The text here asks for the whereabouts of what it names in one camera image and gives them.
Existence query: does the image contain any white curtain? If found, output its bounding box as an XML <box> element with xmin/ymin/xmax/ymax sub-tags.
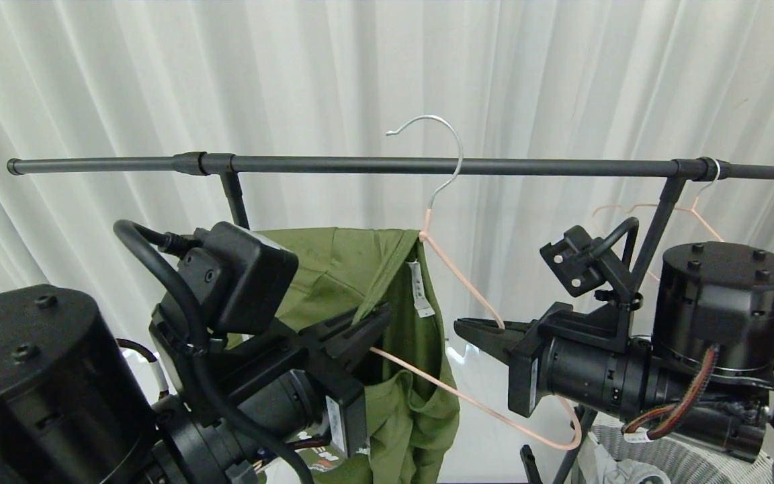
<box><xmin>0</xmin><ymin>0</ymin><xmax>774</xmax><ymax>348</ymax></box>

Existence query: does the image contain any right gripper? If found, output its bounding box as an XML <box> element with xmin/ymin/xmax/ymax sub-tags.
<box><xmin>508</xmin><ymin>302</ymin><xmax>767</xmax><ymax>462</ymax></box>

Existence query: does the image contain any green printed shirt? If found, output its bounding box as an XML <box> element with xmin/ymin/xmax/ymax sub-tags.
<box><xmin>226</xmin><ymin>227</ymin><xmax>461</xmax><ymax>484</ymax></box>

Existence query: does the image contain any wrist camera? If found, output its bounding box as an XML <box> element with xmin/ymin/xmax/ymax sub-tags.
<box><xmin>540</xmin><ymin>225</ymin><xmax>644</xmax><ymax>313</ymax></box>
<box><xmin>150</xmin><ymin>222</ymin><xmax>301</xmax><ymax>357</ymax></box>

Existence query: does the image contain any pink clothes hanger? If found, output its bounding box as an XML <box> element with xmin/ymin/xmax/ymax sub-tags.
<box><xmin>368</xmin><ymin>114</ymin><xmax>584</xmax><ymax>451</ymax></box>
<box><xmin>592</xmin><ymin>159</ymin><xmax>725</xmax><ymax>283</ymax></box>

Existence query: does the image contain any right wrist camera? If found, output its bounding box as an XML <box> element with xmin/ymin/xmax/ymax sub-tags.
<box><xmin>540</xmin><ymin>225</ymin><xmax>644</xmax><ymax>313</ymax></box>

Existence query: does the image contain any black cable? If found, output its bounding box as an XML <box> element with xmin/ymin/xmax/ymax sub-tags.
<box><xmin>114</xmin><ymin>219</ymin><xmax>315</xmax><ymax>484</ymax></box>
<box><xmin>587</xmin><ymin>216</ymin><xmax>640</xmax><ymax>271</ymax></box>

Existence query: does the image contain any black clothes rack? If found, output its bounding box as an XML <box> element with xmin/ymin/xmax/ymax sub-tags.
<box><xmin>7</xmin><ymin>152</ymin><xmax>774</xmax><ymax>484</ymax></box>

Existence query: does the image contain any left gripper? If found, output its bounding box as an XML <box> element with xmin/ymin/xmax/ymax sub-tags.
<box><xmin>152</xmin><ymin>302</ymin><xmax>393</xmax><ymax>484</ymax></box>

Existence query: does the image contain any white laundry basket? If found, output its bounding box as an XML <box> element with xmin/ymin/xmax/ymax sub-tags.
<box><xmin>575</xmin><ymin>410</ymin><xmax>774</xmax><ymax>484</ymax></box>

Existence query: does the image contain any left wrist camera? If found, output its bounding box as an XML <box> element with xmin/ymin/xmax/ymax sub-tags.
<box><xmin>150</xmin><ymin>222</ymin><xmax>301</xmax><ymax>357</ymax></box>

